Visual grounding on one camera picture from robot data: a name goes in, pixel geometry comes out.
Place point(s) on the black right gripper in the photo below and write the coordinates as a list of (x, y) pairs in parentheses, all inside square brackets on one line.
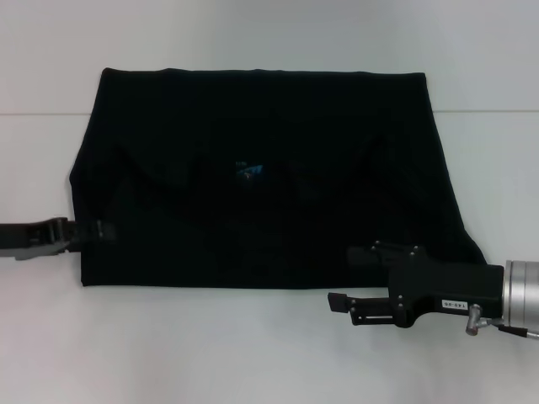
[(446, 290)]

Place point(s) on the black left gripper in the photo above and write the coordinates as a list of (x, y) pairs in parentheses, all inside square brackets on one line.
[(29, 237)]

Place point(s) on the black shirt with FREE print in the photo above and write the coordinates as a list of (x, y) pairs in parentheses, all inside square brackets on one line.
[(273, 147)]

